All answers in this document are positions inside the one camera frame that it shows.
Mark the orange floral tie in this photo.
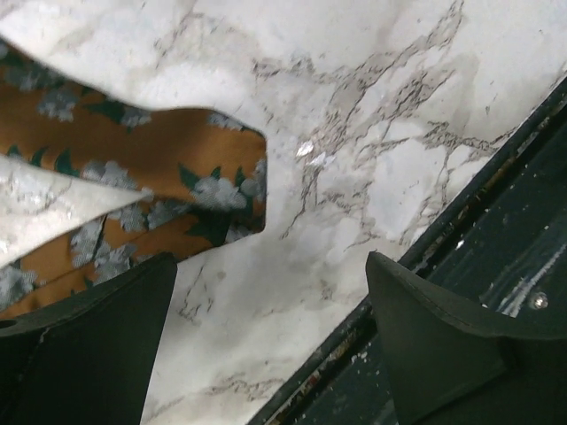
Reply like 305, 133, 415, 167
1, 44, 267, 319

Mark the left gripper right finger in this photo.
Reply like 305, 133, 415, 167
366, 251, 566, 424

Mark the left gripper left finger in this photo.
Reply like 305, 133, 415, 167
1, 253, 177, 425

